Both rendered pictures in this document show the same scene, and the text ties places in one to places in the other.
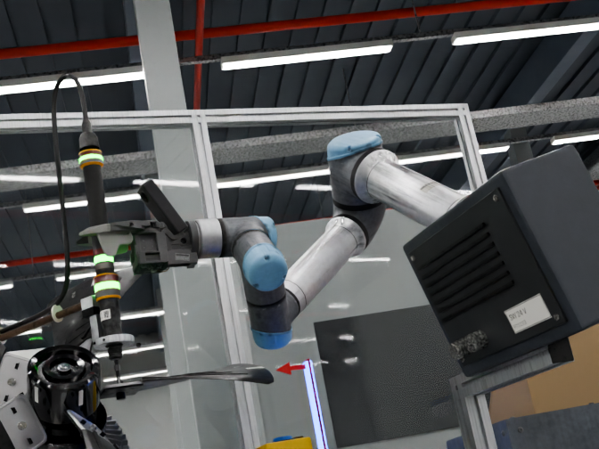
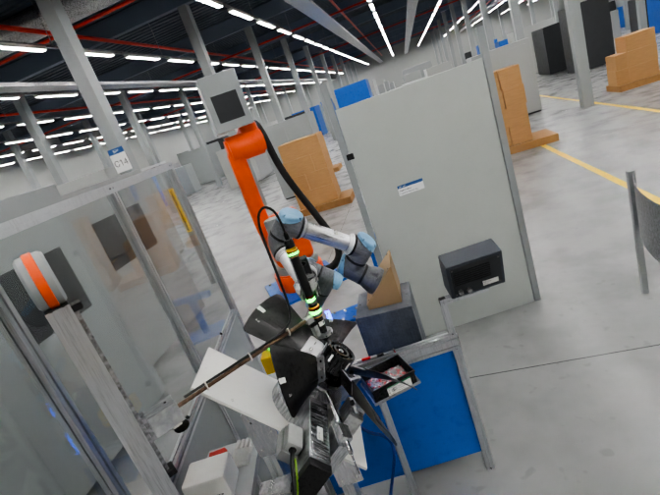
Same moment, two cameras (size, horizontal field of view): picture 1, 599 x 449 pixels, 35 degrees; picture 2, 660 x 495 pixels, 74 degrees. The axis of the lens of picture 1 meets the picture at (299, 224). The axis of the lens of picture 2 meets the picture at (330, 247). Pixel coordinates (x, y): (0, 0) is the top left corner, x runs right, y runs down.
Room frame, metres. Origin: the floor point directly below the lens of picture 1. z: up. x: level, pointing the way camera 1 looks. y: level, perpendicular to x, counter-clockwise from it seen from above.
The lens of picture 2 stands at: (0.85, 1.68, 2.05)
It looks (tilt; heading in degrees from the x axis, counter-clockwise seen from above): 17 degrees down; 295
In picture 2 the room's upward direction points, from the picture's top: 20 degrees counter-clockwise
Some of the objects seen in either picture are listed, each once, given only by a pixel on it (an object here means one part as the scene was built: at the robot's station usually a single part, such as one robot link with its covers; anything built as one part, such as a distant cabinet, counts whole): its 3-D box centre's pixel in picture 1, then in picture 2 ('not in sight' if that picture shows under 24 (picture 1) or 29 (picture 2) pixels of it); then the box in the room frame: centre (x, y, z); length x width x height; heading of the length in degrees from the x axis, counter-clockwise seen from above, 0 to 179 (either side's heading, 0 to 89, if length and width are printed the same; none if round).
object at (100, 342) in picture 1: (107, 320); (318, 324); (1.63, 0.37, 1.31); 0.09 x 0.07 x 0.10; 57
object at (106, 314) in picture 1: (100, 235); (306, 288); (1.63, 0.36, 1.46); 0.04 x 0.04 x 0.46
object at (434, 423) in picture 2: not in sight; (391, 425); (1.67, -0.01, 0.45); 0.82 x 0.01 x 0.66; 22
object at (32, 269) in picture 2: not in sight; (40, 281); (2.02, 0.96, 1.88); 0.17 x 0.15 x 0.16; 112
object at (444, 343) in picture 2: not in sight; (369, 366); (1.67, -0.01, 0.82); 0.90 x 0.04 x 0.08; 22
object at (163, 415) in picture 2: not in sight; (161, 416); (1.97, 0.88, 1.35); 0.10 x 0.07 x 0.08; 57
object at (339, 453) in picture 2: not in sight; (330, 450); (1.56, 0.70, 1.03); 0.15 x 0.10 x 0.14; 22
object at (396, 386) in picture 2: not in sight; (387, 378); (1.54, 0.12, 0.85); 0.22 x 0.17 x 0.07; 38
